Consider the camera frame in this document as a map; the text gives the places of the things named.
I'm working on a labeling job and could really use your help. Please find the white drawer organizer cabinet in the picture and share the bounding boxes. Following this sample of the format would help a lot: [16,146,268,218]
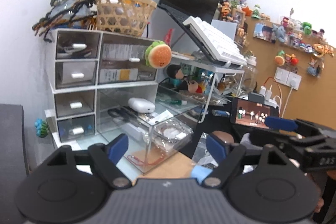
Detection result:
[46,28,158,142]

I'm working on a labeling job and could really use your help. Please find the smartphone showing video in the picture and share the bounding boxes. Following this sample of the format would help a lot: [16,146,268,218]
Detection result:
[230,98,278,128]

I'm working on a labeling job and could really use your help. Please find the blue white eraser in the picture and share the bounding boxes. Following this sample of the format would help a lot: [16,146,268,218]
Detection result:
[211,109,230,118]

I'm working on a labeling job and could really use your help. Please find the white earbuds case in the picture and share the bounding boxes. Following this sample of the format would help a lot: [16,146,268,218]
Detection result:
[127,97,155,114]

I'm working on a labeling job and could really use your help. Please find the green white toothpaste tube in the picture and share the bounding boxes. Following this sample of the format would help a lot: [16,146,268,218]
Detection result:
[165,100,187,106]

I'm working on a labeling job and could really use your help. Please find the cartoon boy plush doll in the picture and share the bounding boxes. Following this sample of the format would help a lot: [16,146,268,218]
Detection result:
[166,65,206,93]

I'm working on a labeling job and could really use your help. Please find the yellow white medicine packet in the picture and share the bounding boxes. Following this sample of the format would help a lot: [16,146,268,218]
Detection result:
[99,68,138,84]

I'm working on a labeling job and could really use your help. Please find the white keyboard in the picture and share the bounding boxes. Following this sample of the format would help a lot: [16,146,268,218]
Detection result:
[183,16,247,65]

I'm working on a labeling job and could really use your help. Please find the white desk riser shelf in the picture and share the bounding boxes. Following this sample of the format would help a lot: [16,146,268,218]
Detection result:
[171,52,244,123]

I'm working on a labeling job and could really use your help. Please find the printed paper receipt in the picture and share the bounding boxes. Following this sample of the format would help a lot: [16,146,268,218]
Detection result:
[101,44,147,61]

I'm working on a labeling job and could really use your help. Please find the hamburger plush toy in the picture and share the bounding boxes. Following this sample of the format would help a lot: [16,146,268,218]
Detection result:
[145,41,172,69]

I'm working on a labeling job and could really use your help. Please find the red plastic packet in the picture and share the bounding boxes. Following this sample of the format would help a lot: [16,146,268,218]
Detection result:
[163,28,174,46]

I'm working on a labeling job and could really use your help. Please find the woven bamboo basket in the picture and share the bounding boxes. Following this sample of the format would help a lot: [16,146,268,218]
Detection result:
[96,0,157,37]

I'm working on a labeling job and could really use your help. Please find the black yarn bundle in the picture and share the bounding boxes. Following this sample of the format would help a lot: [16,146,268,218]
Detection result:
[32,0,97,43]

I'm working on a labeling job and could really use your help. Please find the black handled scissors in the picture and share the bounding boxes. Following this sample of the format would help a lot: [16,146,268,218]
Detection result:
[107,107,140,124]

